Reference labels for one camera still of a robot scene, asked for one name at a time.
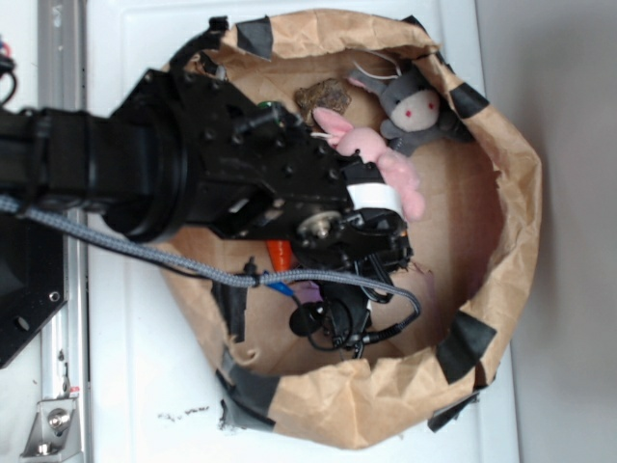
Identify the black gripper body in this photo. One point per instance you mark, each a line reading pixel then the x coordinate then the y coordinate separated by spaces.
pixel 207 156

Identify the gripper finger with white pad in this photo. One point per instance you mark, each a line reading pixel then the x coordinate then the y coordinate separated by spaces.
pixel 375 195

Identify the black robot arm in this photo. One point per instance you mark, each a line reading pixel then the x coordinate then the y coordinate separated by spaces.
pixel 57 160

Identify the pink plush bunny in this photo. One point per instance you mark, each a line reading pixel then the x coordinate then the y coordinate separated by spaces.
pixel 397 170

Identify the orange toy carrot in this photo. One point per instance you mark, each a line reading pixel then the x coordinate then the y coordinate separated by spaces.
pixel 280 253

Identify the grey plush bunny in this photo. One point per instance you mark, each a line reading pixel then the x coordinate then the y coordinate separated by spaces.
pixel 416 113

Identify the brown rock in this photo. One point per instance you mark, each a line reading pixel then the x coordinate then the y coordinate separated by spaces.
pixel 329 94

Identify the brown paper bag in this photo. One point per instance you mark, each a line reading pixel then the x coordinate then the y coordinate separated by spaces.
pixel 476 252

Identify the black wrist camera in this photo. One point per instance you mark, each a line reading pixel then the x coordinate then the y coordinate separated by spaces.
pixel 334 317

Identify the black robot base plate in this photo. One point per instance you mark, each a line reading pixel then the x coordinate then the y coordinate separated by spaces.
pixel 32 282

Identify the aluminium frame rail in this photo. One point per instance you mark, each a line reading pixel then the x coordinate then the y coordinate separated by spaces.
pixel 64 340

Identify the silver corner bracket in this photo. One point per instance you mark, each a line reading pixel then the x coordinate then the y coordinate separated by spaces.
pixel 55 434

